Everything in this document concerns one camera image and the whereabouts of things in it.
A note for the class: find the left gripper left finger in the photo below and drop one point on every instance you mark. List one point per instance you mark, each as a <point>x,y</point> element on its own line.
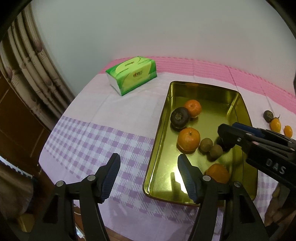
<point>57,220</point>

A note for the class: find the small orange kumquat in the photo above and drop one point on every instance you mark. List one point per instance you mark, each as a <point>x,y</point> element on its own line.
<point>288,132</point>

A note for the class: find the small yellow orange fruit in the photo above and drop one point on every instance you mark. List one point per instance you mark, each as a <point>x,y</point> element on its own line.
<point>275,124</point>

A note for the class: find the large orange tangerine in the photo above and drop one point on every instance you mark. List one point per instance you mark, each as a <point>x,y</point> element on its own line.
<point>219,173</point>

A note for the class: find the small brown green fruit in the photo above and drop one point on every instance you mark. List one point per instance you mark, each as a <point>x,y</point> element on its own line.
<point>206,145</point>

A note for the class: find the person's right hand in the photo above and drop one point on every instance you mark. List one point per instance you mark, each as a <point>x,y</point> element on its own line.
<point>274,213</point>

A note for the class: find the small dark round fruit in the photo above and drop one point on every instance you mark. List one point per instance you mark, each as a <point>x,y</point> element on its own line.
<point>268,116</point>

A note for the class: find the gold metal tray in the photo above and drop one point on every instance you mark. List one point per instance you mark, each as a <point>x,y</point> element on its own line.
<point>188,125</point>

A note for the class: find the brown wooden door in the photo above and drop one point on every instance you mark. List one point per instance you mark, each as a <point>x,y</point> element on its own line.
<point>22,135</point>

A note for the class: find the pink purple checked tablecloth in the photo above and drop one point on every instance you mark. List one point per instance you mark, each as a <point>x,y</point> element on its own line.
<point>100,122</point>

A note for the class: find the green tissue pack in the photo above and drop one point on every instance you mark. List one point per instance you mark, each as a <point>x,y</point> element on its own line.
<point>131,74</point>

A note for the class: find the beige door frame moulding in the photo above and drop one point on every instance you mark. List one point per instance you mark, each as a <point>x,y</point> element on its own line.
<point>30,72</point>

